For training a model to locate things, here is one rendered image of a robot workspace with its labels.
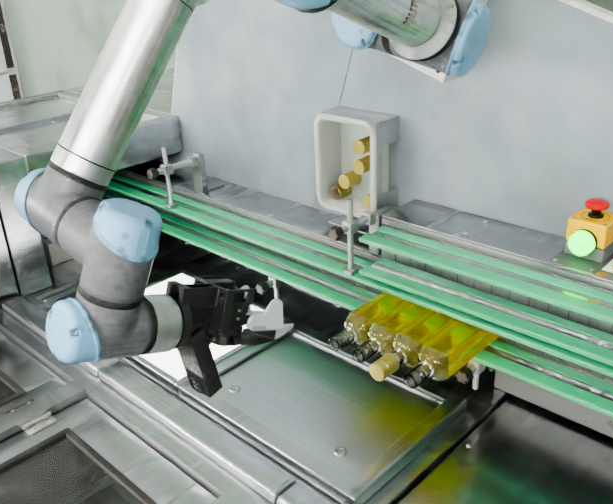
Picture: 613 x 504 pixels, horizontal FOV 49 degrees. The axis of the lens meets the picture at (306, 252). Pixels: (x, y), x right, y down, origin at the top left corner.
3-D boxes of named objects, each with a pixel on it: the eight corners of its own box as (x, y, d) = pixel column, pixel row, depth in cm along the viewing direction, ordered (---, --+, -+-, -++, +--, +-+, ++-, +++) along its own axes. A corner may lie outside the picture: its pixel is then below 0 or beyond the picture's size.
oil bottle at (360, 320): (404, 300, 147) (340, 342, 134) (404, 277, 145) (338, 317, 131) (426, 308, 144) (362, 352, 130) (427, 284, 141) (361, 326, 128)
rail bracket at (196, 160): (214, 188, 198) (149, 211, 184) (208, 131, 191) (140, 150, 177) (225, 191, 195) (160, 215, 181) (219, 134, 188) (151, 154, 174)
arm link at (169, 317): (152, 363, 84) (116, 341, 89) (182, 359, 87) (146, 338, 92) (162, 305, 82) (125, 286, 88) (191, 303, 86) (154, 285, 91)
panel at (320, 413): (184, 278, 189) (72, 327, 167) (182, 268, 188) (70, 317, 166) (467, 411, 132) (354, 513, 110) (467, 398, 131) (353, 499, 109)
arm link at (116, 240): (67, 183, 78) (47, 269, 81) (126, 223, 72) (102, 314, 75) (122, 185, 84) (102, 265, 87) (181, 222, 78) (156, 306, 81)
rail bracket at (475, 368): (486, 366, 138) (450, 397, 129) (489, 337, 135) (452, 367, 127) (504, 373, 136) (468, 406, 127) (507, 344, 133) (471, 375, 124)
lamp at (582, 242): (570, 249, 122) (563, 254, 120) (573, 225, 120) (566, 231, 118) (595, 255, 119) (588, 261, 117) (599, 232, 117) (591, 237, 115)
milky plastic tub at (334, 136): (340, 195, 168) (316, 205, 162) (338, 105, 158) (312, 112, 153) (397, 211, 157) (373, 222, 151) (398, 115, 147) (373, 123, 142)
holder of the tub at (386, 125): (342, 215, 170) (321, 224, 165) (340, 105, 159) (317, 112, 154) (398, 231, 159) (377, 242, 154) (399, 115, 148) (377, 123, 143)
